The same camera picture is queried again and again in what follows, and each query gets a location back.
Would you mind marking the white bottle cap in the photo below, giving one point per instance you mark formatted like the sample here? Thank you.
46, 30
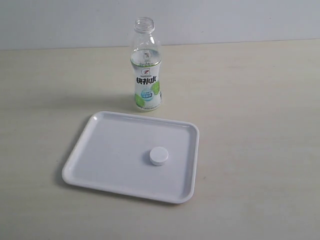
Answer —
158, 156

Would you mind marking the clear plastic drink bottle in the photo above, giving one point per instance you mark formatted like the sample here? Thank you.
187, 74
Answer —
146, 59

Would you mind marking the white rectangular plastic tray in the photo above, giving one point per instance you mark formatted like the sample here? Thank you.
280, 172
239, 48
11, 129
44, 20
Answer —
112, 155

